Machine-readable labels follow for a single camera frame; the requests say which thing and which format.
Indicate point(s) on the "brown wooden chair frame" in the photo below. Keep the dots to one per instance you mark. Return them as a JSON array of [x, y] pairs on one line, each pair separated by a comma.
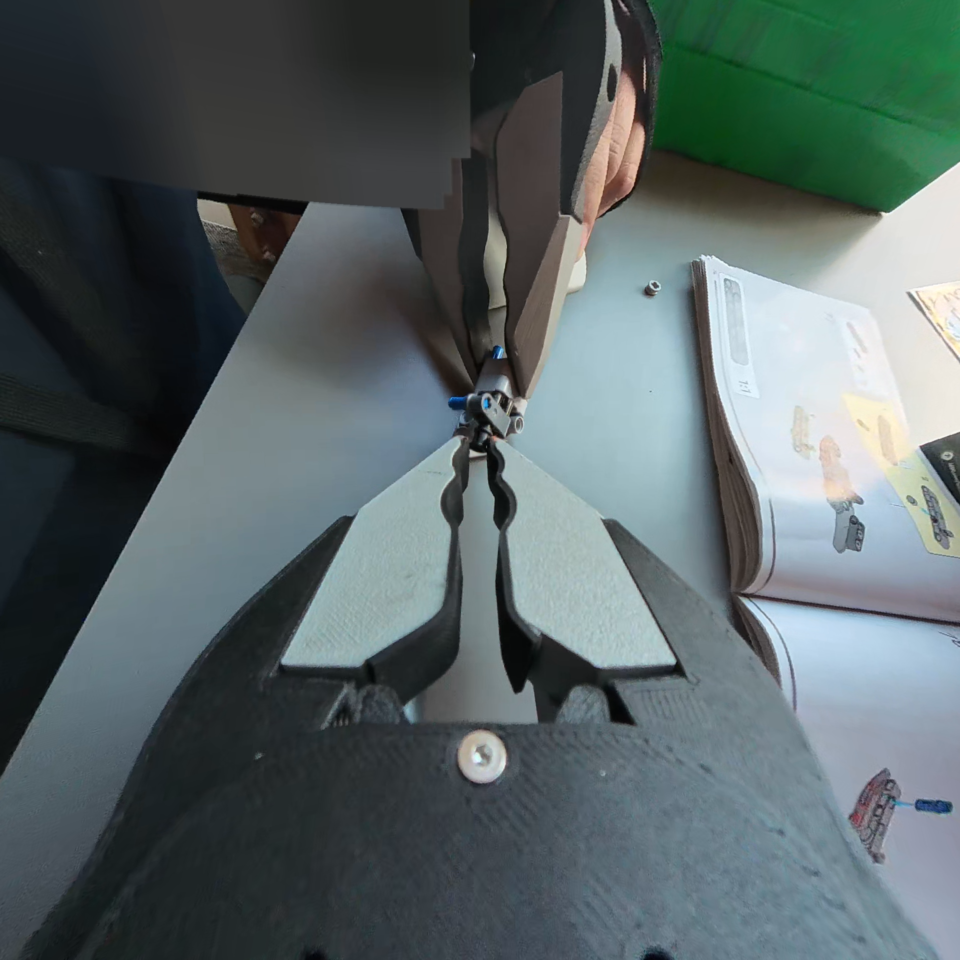
[[259, 225]]

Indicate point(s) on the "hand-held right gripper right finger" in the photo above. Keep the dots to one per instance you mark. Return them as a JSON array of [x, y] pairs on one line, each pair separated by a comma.
[[585, 570]]

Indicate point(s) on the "person's dark blue clothing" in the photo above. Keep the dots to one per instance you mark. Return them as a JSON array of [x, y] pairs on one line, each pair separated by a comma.
[[90, 375]]

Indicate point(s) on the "open instruction booklet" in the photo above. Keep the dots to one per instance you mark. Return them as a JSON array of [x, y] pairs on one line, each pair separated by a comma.
[[795, 360]]

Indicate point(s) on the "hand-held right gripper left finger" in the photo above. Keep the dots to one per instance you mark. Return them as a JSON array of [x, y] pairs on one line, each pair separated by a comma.
[[375, 570]]

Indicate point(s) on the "yellow leaflet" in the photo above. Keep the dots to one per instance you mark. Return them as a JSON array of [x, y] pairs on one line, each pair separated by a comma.
[[941, 315]]

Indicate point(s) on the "black card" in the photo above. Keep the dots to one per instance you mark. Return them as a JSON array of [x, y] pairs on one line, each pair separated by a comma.
[[945, 461]]

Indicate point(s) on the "green box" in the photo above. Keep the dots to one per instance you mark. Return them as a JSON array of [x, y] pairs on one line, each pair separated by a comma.
[[787, 90]]

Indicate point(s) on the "person's left hand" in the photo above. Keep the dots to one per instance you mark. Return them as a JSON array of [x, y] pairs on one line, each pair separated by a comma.
[[624, 142]]

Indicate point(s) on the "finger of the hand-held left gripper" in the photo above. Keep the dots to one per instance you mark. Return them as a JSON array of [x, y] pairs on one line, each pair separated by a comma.
[[536, 225], [450, 262]]

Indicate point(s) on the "grey lego piece blue pin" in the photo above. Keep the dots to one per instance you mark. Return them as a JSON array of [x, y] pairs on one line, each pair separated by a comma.
[[480, 420]]

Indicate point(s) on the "white lego piece blue pins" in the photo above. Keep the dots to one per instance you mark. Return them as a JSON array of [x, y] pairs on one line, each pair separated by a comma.
[[495, 375]]

